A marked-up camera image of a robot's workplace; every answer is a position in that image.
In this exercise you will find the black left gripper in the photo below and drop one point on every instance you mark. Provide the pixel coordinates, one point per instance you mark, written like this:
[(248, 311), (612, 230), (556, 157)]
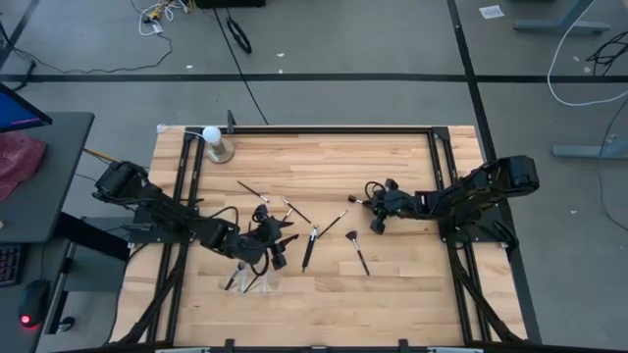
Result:
[(250, 245)]

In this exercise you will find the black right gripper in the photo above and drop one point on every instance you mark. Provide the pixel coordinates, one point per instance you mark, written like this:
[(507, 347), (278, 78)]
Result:
[(400, 205)]

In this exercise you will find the short thin makeup brush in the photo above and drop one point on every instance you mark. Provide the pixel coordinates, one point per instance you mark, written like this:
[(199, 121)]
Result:
[(288, 215)]

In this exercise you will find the brown-headed makeup brush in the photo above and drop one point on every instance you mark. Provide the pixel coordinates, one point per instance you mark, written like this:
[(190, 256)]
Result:
[(352, 198)]

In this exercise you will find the thin black makeup brush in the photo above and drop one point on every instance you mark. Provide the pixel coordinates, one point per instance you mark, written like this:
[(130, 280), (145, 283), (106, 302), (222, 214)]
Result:
[(296, 210), (252, 191), (332, 224)]

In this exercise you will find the thick black makeup brush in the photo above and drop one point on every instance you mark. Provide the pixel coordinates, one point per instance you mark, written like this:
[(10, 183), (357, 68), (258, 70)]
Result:
[(309, 247)]

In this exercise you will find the black fan makeup brush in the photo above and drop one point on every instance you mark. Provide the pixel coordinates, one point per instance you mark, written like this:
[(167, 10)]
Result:
[(358, 254)]

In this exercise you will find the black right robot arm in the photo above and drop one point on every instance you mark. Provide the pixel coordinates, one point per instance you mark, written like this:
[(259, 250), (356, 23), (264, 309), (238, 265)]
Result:
[(490, 184)]

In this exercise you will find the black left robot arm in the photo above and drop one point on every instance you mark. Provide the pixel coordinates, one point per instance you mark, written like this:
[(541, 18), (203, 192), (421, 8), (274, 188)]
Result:
[(167, 211)]

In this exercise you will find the clear acrylic brush holder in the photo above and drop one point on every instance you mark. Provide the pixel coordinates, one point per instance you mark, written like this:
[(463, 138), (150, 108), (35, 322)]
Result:
[(272, 284)]

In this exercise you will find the brass lamp base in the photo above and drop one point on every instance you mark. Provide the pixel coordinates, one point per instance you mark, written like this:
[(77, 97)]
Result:
[(223, 153)]

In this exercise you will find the white light bulb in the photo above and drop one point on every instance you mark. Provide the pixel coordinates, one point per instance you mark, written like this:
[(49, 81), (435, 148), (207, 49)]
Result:
[(212, 133)]

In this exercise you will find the black clamp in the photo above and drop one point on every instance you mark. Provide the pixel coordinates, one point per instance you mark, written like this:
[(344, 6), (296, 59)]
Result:
[(230, 121)]

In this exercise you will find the yellow rod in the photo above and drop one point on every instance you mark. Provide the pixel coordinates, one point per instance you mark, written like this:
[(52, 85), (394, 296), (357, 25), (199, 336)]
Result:
[(100, 156)]

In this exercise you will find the white paper sheet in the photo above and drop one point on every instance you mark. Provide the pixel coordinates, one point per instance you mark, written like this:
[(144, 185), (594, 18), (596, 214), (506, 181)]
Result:
[(491, 11)]

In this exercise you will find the black office desk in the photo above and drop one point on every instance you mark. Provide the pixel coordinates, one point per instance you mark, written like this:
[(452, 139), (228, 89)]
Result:
[(59, 162)]

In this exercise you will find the black floor box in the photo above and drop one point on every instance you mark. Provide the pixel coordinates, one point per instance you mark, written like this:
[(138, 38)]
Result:
[(230, 3)]

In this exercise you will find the black computer mouse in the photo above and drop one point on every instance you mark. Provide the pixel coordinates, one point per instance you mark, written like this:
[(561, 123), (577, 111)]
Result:
[(34, 301)]

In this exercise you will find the red cloth bag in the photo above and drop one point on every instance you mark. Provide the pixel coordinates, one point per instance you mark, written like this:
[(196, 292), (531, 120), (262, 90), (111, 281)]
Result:
[(17, 162)]

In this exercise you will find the black keyboard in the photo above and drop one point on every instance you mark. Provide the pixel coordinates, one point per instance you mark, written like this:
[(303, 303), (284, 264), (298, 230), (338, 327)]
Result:
[(9, 265)]

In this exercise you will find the computer monitor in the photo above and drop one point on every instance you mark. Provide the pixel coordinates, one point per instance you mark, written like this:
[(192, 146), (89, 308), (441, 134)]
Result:
[(19, 110)]

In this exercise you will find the black aluminium table frame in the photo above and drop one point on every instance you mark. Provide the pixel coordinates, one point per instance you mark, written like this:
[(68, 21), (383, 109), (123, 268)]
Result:
[(319, 130)]

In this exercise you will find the silver aluminium bracket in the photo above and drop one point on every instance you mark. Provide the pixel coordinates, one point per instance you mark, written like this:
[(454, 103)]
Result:
[(181, 350), (454, 350)]

